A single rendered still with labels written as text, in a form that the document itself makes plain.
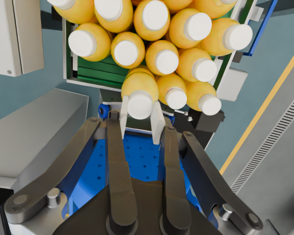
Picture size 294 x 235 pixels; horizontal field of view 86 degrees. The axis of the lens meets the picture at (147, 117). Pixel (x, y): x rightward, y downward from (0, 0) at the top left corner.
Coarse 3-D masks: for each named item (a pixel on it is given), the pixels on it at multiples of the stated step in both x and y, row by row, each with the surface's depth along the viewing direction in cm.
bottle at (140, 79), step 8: (128, 72) 35; (136, 72) 29; (144, 72) 30; (128, 80) 27; (136, 80) 26; (144, 80) 26; (152, 80) 27; (128, 88) 26; (136, 88) 25; (144, 88) 25; (152, 88) 26; (128, 96) 24; (152, 96) 26
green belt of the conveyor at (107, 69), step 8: (232, 8) 42; (224, 16) 43; (144, 40) 44; (80, 64) 46; (88, 64) 46; (96, 64) 47; (104, 64) 47; (112, 64) 47; (144, 64) 47; (80, 72) 47; (88, 72) 47; (96, 72) 48; (104, 72) 48; (112, 72) 48; (120, 72) 48; (96, 80) 49; (104, 80) 49; (112, 80) 49; (120, 80) 49
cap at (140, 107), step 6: (132, 96) 23; (138, 96) 22; (144, 96) 22; (132, 102) 23; (138, 102) 23; (144, 102) 23; (150, 102) 23; (132, 108) 23; (138, 108) 23; (144, 108) 23; (150, 108) 23; (132, 114) 23; (138, 114) 24; (144, 114) 24
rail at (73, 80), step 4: (68, 80) 40; (72, 80) 40; (76, 80) 41; (80, 80) 42; (84, 80) 43; (88, 80) 43; (80, 84) 41; (84, 84) 41; (88, 84) 41; (92, 84) 41; (96, 84) 41; (100, 84) 42; (104, 84) 43; (108, 84) 44; (100, 88) 42; (104, 88) 42; (108, 88) 42; (112, 88) 42; (116, 88) 42; (120, 88) 43
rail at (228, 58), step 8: (248, 0) 37; (256, 0) 35; (248, 8) 36; (248, 16) 36; (224, 56) 42; (232, 56) 40; (224, 64) 42; (224, 72) 42; (216, 80) 45; (216, 88) 44
